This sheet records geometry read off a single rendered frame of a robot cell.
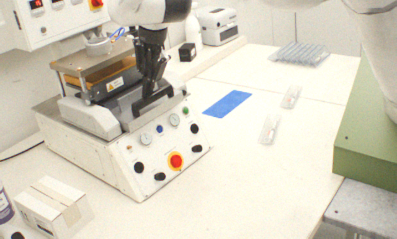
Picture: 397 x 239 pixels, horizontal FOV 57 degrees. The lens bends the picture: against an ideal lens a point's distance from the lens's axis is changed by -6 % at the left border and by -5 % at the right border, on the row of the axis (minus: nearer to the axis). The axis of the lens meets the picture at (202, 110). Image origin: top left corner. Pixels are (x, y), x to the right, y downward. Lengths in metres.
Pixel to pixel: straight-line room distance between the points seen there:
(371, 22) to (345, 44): 2.85
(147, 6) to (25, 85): 0.93
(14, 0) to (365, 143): 1.06
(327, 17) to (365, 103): 2.38
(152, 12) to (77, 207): 0.55
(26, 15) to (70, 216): 0.60
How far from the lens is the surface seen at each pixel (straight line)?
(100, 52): 1.20
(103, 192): 1.21
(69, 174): 1.34
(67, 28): 1.32
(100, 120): 1.08
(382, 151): 1.08
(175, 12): 0.84
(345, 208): 1.06
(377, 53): 0.70
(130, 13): 0.81
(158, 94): 1.12
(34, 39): 1.27
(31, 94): 1.67
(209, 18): 2.04
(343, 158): 1.12
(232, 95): 1.61
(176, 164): 1.18
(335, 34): 3.48
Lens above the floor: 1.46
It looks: 28 degrees down
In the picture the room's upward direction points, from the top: 8 degrees counter-clockwise
